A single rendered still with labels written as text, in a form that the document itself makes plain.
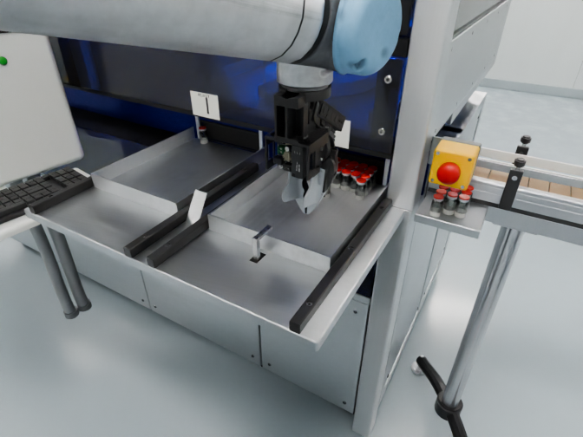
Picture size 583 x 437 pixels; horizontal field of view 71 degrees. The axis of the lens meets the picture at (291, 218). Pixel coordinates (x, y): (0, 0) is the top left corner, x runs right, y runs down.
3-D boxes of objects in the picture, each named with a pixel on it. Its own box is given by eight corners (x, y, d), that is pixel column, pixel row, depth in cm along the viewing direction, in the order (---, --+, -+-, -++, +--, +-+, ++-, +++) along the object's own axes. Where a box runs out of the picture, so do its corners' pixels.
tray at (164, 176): (193, 138, 119) (193, 127, 117) (269, 157, 108) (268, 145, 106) (94, 186, 94) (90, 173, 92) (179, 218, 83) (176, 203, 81)
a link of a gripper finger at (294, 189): (275, 221, 65) (274, 169, 60) (294, 205, 70) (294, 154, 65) (292, 226, 64) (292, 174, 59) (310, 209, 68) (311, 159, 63)
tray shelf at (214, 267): (182, 140, 122) (181, 134, 121) (414, 201, 92) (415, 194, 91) (25, 216, 87) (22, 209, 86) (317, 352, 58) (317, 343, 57)
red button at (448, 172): (438, 175, 78) (442, 156, 76) (460, 180, 77) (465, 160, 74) (433, 183, 75) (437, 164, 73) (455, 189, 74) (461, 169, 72)
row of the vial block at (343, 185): (299, 174, 99) (300, 157, 96) (370, 192, 91) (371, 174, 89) (295, 178, 97) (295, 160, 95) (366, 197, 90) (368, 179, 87)
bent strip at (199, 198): (199, 213, 84) (195, 188, 81) (210, 218, 83) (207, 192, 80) (147, 250, 74) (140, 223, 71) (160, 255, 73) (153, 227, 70)
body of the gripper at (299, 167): (264, 172, 59) (260, 89, 53) (293, 152, 66) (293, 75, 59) (310, 185, 56) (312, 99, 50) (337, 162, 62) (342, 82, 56)
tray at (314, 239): (295, 164, 104) (295, 151, 102) (394, 188, 93) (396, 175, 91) (209, 229, 80) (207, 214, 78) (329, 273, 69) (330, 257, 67)
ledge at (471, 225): (429, 192, 96) (431, 185, 95) (488, 206, 90) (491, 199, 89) (413, 220, 86) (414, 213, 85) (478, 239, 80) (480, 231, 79)
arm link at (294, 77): (294, 42, 57) (348, 48, 53) (294, 76, 59) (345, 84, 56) (265, 53, 51) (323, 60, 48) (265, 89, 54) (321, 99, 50)
